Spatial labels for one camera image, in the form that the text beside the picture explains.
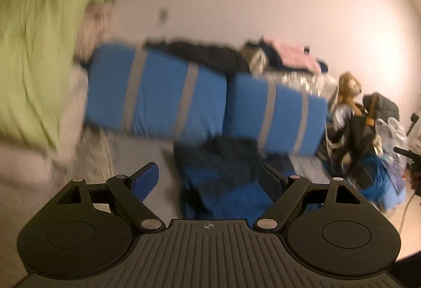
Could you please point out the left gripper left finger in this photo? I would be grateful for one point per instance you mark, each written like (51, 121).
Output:
(128, 194)

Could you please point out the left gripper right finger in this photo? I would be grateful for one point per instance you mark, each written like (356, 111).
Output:
(287, 195)

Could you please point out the blue and navy fleece jacket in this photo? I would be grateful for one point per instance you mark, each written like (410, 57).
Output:
(229, 179)

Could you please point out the grey quilted bed cover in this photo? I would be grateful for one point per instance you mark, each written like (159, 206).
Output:
(130, 154)

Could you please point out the right blue striped cushion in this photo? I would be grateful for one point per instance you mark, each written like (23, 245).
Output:
(278, 118)

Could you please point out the blue striped cushion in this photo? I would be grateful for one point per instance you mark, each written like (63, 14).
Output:
(278, 118)
(154, 94)

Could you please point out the brown teddy bear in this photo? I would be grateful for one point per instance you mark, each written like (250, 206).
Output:
(348, 89)

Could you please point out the left blue striped cushion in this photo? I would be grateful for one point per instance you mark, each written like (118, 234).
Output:
(154, 94)

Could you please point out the clear plastic wrapped bundle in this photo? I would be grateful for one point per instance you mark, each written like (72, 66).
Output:
(322, 85)

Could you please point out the pink garment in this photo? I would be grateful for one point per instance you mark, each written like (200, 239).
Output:
(295, 58)

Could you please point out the black garment behind cushions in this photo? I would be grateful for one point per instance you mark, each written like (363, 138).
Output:
(218, 58)

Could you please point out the green cloth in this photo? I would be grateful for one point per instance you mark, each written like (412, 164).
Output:
(38, 43)

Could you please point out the black bag with straps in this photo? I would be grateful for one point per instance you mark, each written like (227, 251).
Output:
(351, 137)

